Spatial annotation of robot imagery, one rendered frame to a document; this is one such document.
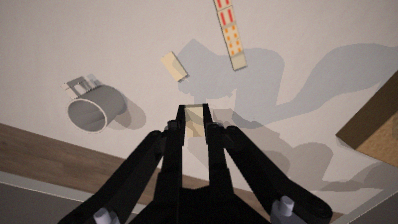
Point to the grey mug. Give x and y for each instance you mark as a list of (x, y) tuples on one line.
[(85, 115)]

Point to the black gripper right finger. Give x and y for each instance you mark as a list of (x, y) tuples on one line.
[(284, 201)]

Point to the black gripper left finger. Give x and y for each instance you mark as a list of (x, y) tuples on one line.
[(116, 199)]

